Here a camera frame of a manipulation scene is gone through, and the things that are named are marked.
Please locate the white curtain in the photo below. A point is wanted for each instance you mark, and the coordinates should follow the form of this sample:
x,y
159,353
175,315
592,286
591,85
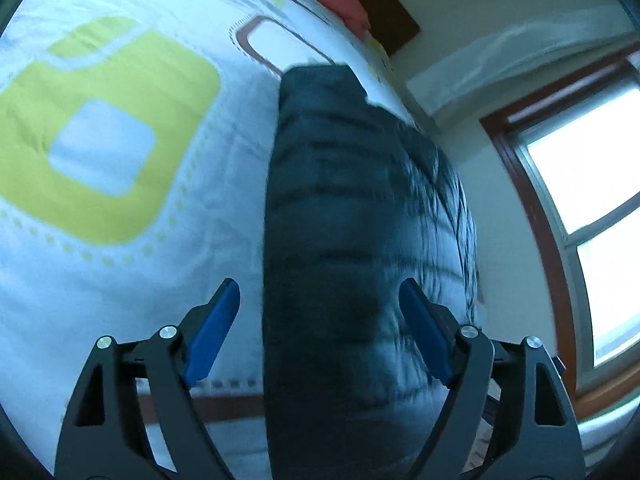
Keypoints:
x,y
500,60

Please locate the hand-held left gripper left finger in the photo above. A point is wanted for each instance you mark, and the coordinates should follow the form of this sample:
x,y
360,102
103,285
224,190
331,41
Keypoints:
x,y
212,330

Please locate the black puffer jacket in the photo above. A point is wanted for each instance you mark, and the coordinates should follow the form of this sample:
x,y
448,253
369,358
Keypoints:
x,y
340,220

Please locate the red pillow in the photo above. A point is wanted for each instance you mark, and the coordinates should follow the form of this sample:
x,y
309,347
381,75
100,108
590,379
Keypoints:
x,y
340,0

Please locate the dark wooden headboard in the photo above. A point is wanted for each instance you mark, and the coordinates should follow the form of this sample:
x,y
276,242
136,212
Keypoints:
x,y
385,15

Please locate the brown framed window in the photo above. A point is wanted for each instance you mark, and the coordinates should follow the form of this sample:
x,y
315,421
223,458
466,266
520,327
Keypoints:
x,y
590,170

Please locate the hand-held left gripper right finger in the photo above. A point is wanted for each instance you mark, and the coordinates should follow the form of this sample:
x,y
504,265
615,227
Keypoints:
x,y
425,330

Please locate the bed with patterned sheet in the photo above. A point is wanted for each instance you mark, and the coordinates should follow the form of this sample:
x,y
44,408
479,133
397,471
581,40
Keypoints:
x,y
125,285

